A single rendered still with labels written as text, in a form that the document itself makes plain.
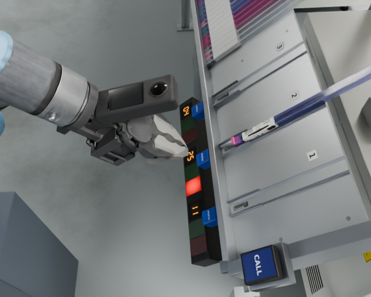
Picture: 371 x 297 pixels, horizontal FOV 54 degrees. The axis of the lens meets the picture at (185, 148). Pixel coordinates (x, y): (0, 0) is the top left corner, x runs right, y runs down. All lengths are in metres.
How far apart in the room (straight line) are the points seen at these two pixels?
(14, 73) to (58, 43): 1.54
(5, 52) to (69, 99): 0.09
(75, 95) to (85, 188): 0.99
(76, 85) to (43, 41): 1.56
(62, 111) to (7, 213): 0.41
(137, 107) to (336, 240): 0.30
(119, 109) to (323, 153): 0.28
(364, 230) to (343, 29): 0.71
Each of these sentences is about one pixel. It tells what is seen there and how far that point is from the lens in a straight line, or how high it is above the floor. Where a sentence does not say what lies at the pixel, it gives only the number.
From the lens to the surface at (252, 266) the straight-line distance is 0.49.
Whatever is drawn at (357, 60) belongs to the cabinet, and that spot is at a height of 0.62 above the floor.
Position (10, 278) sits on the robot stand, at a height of 0.49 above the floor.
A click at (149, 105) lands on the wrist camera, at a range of 0.48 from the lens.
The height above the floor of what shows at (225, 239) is 0.73.
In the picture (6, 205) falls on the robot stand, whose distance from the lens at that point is 0.86.
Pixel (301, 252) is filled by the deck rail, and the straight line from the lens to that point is 0.50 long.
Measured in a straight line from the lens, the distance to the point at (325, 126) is 0.55.
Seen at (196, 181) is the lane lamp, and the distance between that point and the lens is 0.67.
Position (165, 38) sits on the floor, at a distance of 1.93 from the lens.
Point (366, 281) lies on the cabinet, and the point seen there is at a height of 0.47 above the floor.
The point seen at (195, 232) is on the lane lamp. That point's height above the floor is 0.66.
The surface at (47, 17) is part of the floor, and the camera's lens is 2.18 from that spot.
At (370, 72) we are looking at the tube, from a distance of 0.55.
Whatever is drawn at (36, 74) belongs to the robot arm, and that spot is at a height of 0.95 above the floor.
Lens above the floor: 1.26
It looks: 58 degrees down
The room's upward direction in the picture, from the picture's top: straight up
